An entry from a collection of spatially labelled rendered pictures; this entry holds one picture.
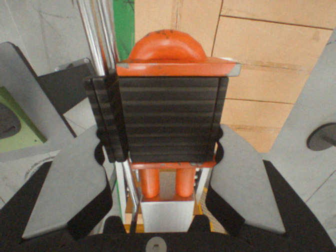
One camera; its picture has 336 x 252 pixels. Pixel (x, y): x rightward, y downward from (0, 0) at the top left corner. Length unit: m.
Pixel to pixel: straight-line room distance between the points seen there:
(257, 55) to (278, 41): 0.11
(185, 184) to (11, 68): 0.83
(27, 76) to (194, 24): 0.77
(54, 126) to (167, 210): 0.78
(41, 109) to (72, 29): 0.85
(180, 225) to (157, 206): 0.05
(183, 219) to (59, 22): 1.56
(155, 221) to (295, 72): 1.07
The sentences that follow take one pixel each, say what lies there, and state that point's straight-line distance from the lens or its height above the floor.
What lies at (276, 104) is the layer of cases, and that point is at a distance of 1.15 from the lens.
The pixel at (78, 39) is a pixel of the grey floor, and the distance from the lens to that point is 1.54.
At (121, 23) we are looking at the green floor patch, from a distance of 1.43.
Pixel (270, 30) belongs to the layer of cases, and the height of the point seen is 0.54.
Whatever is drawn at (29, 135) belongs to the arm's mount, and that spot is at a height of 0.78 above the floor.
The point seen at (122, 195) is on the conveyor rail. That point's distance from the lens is 1.42.
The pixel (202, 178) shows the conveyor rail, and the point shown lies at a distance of 1.25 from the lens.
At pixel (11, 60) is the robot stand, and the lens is 0.87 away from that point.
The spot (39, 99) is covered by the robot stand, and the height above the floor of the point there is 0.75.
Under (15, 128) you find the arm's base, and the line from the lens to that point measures 0.94.
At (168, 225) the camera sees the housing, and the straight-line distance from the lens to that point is 0.22.
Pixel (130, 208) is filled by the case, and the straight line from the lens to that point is 0.91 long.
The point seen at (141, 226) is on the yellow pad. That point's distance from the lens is 0.54.
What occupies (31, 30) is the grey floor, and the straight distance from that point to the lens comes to 1.73.
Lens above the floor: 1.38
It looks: 60 degrees down
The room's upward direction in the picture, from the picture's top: 177 degrees clockwise
